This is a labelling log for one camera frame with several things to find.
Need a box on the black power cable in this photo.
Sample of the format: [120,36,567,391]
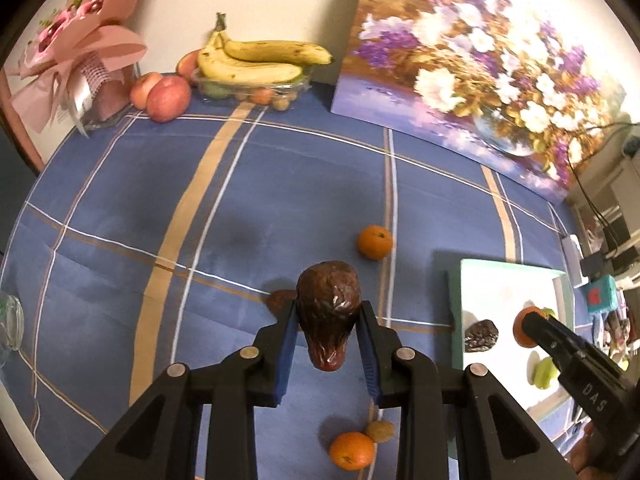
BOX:
[566,119,640,256]

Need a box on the white power strip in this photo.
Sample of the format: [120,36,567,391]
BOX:
[561,234,586,288]

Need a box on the pink flower bouquet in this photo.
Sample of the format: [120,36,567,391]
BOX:
[11,0,146,133]

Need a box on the orange tangerine bottom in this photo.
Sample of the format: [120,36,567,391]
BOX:
[329,432,375,471]

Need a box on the black power adapter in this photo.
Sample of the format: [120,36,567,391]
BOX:
[579,252,606,278]

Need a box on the red apple front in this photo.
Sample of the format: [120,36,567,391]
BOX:
[146,75,192,124]

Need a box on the teal toy box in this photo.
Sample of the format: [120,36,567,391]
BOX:
[585,274,620,316]

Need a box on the dark avocado in tray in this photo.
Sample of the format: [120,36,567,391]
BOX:
[463,320,499,353]

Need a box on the dark elongated avocado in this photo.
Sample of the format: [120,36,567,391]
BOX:
[294,260,361,372]

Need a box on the orange tangerine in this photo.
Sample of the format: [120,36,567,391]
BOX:
[329,432,375,471]
[512,306,548,349]
[356,226,394,261]

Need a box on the glass jar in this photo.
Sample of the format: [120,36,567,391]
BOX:
[0,292,24,366]

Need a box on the red apple behind bananas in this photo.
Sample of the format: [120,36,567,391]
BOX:
[176,49,200,86]

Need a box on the red apple middle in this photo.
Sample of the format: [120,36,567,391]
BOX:
[129,72,163,110]

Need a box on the person's right hand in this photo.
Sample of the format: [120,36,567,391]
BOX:
[567,422,615,480]

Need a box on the white tray with green rim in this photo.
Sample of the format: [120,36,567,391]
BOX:
[449,258,575,422]

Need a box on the clear plastic fruit container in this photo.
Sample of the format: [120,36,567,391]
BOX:
[191,67,312,112]

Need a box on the dark round passion fruit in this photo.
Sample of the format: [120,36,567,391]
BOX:
[265,289,296,318]

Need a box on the green mango lower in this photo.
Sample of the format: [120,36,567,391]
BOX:
[533,356,560,390]

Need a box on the flower painting canvas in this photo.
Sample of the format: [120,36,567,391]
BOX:
[332,0,629,200]

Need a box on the yellow banana bunch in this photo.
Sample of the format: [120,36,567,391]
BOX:
[198,13,333,87]

